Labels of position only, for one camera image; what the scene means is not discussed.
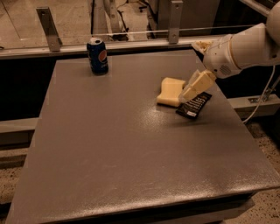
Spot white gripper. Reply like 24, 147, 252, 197
178, 34, 241, 103

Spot yellow wavy sponge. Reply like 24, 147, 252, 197
157, 77, 186, 107

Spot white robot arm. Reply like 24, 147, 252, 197
178, 3, 280, 103

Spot black rxbar chocolate wrapper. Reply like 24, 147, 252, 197
176, 92, 212, 119

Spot blue pepsi can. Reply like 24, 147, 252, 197
87, 38, 109, 75

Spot right metal rail bracket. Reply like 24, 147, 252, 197
168, 0, 184, 44

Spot metal rail bracket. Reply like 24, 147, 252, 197
36, 7, 62, 52
168, 0, 184, 44

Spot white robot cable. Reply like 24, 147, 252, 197
242, 65, 277, 125

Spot horizontal metal rail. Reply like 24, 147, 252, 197
0, 34, 231, 60

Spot left metal rail bracket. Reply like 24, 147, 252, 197
36, 7, 62, 52

